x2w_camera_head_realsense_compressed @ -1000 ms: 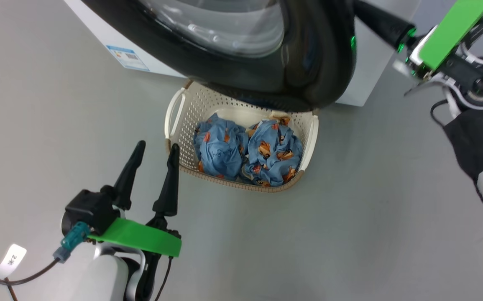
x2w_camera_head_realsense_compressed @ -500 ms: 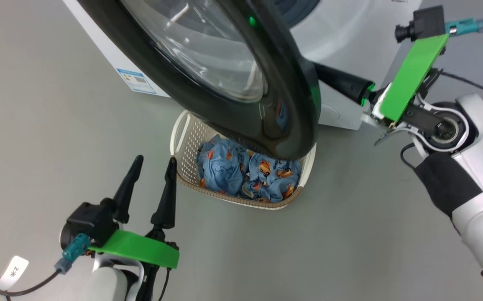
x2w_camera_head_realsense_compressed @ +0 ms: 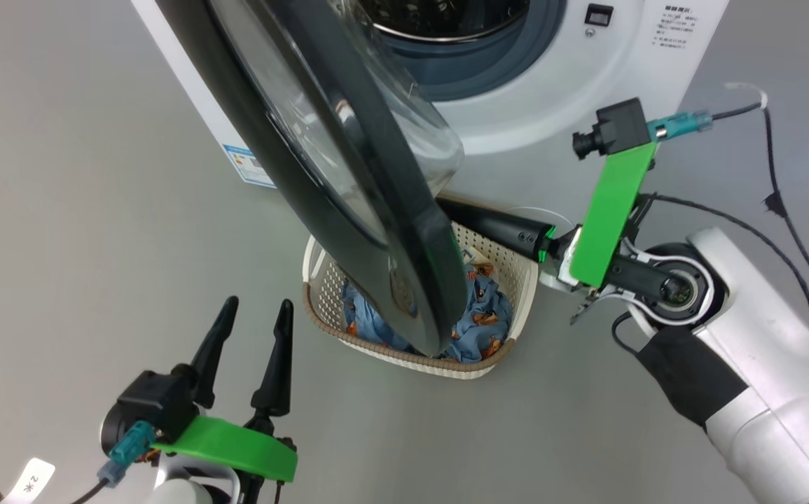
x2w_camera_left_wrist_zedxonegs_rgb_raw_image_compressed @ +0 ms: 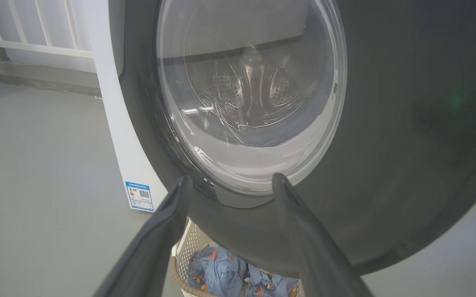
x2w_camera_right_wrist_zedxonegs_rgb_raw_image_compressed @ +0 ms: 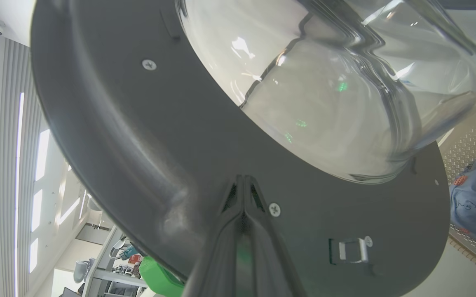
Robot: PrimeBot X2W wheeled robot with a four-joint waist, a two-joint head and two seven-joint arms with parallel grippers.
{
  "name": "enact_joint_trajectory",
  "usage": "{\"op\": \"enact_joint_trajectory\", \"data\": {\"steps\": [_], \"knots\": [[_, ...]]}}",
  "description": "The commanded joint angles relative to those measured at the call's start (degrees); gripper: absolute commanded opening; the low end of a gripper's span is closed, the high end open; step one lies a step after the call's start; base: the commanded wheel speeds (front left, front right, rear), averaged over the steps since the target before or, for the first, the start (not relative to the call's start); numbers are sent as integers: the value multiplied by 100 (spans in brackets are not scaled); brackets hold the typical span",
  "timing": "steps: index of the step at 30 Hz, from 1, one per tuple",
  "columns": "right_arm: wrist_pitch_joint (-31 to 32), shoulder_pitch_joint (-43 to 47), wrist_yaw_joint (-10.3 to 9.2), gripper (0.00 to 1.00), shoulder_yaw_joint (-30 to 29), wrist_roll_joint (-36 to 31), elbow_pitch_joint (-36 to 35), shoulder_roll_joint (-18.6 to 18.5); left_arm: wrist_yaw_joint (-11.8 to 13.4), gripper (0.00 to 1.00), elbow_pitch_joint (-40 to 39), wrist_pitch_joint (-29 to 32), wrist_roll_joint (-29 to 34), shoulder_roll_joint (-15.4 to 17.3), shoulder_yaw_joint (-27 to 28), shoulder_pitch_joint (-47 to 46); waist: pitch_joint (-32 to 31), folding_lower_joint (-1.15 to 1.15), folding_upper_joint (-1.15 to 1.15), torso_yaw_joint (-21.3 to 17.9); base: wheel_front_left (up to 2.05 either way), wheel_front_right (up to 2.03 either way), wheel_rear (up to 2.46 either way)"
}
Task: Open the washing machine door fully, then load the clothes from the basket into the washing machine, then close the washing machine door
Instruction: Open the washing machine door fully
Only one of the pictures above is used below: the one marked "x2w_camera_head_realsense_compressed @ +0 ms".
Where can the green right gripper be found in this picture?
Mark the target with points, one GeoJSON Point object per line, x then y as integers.
{"type": "Point", "coordinates": [611, 217]}

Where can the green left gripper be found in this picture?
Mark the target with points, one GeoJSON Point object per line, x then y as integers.
{"type": "Point", "coordinates": [236, 444]}

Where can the blue bear print clothing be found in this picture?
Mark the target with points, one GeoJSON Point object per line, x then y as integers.
{"type": "Point", "coordinates": [481, 315]}

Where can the black glass washing machine door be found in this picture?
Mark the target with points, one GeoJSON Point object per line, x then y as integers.
{"type": "Point", "coordinates": [376, 231]}

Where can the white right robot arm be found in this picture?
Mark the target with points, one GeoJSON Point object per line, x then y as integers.
{"type": "Point", "coordinates": [761, 364]}

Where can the cream perforated laundry basket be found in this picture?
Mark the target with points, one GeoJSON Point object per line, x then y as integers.
{"type": "Point", "coordinates": [509, 273]}

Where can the grey rubber door gasket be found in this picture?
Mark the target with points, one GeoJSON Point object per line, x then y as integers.
{"type": "Point", "coordinates": [488, 66]}

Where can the white front-load washing machine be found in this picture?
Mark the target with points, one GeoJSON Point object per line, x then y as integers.
{"type": "Point", "coordinates": [586, 84]}

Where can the steel washing machine drum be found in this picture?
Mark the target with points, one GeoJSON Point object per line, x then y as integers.
{"type": "Point", "coordinates": [446, 17]}

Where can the black door latch socket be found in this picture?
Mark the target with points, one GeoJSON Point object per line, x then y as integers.
{"type": "Point", "coordinates": [598, 15]}

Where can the blue energy label sticker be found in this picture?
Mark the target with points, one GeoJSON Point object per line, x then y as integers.
{"type": "Point", "coordinates": [249, 166]}

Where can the small printed text label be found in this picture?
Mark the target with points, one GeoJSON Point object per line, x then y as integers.
{"type": "Point", "coordinates": [674, 31]}

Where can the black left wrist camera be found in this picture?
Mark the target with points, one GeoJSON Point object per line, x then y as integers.
{"type": "Point", "coordinates": [155, 402]}

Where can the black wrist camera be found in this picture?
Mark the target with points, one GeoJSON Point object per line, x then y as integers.
{"type": "Point", "coordinates": [155, 402]}
{"type": "Point", "coordinates": [621, 127]}

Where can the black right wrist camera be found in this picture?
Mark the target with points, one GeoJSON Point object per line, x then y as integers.
{"type": "Point", "coordinates": [621, 127]}

